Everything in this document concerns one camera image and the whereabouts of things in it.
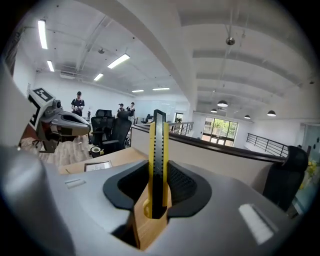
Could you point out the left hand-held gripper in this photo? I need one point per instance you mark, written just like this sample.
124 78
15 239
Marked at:
43 112

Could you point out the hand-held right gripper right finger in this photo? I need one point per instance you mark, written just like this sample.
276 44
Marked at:
225 212

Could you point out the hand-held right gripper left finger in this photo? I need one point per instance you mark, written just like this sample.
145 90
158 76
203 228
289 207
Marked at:
75 205

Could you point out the yellow black utility knife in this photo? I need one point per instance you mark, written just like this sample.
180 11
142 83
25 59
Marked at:
158 175

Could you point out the black mesh office chair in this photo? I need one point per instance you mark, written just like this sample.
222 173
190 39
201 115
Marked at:
121 130
101 125

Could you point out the grey partition with black top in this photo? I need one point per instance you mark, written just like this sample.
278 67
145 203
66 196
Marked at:
212 162

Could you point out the ceiling tube light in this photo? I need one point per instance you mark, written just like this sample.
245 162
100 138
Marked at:
118 61
161 89
42 34
137 91
98 77
50 66

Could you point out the light wooden desk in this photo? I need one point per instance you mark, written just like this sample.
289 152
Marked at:
125 156

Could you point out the black metal railing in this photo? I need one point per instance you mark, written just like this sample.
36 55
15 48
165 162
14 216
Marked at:
267 145
181 128

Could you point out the large glass window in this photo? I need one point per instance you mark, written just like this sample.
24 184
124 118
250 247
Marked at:
220 131

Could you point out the yellow flowers in vase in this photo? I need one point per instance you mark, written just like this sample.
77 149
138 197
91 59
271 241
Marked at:
311 172

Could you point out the black pendant lamp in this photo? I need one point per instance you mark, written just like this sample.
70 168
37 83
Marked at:
247 117
214 110
222 103
271 113

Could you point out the round ceiling fixture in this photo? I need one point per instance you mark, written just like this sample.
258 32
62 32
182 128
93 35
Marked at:
230 41

